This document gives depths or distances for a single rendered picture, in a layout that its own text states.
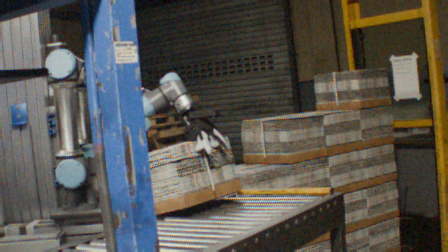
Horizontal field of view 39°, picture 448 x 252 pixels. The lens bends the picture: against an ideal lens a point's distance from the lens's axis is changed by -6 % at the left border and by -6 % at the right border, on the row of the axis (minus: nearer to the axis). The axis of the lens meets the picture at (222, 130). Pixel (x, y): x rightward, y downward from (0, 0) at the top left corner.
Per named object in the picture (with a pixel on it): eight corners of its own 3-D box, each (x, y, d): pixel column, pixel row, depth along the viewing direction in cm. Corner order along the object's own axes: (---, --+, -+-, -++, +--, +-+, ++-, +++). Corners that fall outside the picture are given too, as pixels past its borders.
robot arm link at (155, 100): (145, 118, 261) (169, 103, 261) (145, 119, 249) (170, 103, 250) (135, 101, 260) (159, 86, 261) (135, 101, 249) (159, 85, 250)
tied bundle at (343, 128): (283, 156, 387) (279, 116, 386) (319, 149, 404) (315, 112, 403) (328, 156, 356) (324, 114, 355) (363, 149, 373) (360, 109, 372)
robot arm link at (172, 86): (158, 86, 259) (177, 74, 260) (173, 108, 256) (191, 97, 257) (155, 80, 251) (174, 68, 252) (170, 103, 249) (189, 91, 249)
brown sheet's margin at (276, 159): (243, 162, 369) (242, 154, 369) (281, 155, 386) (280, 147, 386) (289, 163, 339) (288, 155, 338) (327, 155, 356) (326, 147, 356)
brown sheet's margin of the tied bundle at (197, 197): (155, 212, 262) (152, 202, 262) (211, 199, 246) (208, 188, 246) (129, 220, 248) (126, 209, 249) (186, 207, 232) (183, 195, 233)
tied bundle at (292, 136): (243, 163, 369) (238, 122, 368) (282, 156, 387) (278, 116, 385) (288, 165, 339) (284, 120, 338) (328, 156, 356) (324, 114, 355)
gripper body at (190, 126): (201, 141, 255) (185, 115, 258) (216, 128, 250) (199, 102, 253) (190, 143, 248) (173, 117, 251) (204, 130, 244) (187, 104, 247)
